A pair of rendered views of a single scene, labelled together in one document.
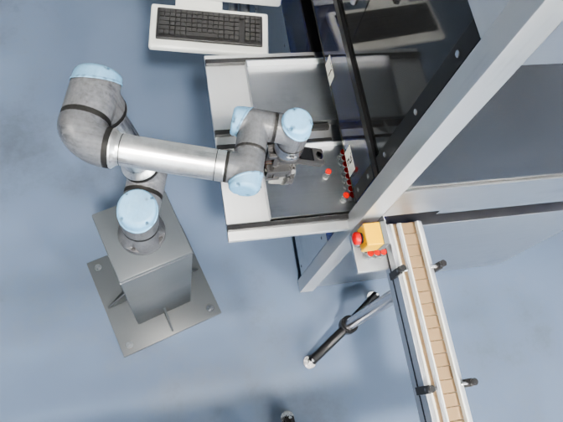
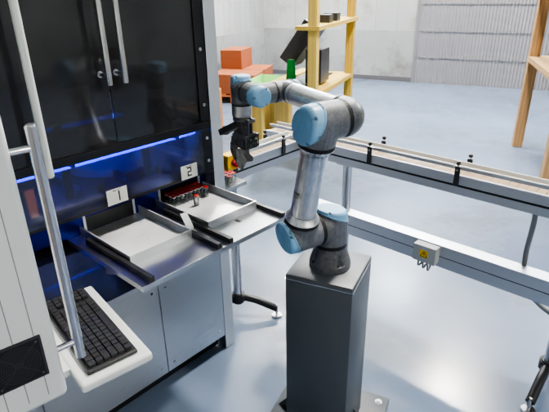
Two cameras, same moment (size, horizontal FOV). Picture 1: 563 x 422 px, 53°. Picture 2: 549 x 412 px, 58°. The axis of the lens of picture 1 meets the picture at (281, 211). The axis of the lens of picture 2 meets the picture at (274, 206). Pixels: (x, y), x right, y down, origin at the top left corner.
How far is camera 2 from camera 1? 2.31 m
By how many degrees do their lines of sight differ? 74
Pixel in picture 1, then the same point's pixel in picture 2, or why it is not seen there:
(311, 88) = (122, 233)
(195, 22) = (91, 331)
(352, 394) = (274, 292)
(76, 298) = not seen: outside the picture
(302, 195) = (221, 206)
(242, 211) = (263, 217)
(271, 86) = (140, 246)
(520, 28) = not seen: outside the picture
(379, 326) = not seen: hidden behind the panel
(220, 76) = (157, 270)
